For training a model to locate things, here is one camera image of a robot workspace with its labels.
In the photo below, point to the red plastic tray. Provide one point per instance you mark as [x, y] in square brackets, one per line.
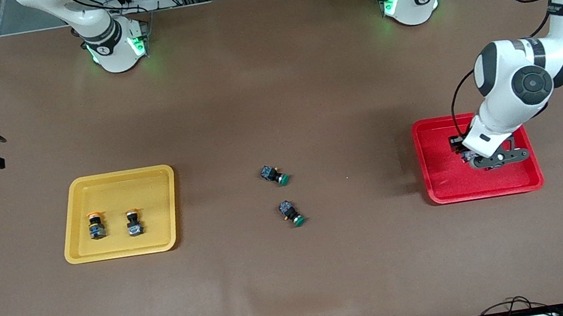
[441, 179]

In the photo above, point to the brown table mat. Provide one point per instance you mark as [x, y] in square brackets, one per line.
[272, 98]

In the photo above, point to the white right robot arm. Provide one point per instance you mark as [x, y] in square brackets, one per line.
[115, 54]

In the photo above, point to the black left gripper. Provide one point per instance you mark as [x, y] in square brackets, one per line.
[458, 143]

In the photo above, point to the green push button switch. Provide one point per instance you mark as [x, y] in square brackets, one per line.
[270, 173]
[287, 210]

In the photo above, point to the yellow plastic tray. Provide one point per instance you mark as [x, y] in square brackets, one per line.
[116, 194]

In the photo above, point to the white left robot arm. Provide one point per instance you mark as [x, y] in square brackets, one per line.
[521, 83]

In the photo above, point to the yellow push button switch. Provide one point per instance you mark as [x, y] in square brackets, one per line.
[96, 227]
[134, 224]

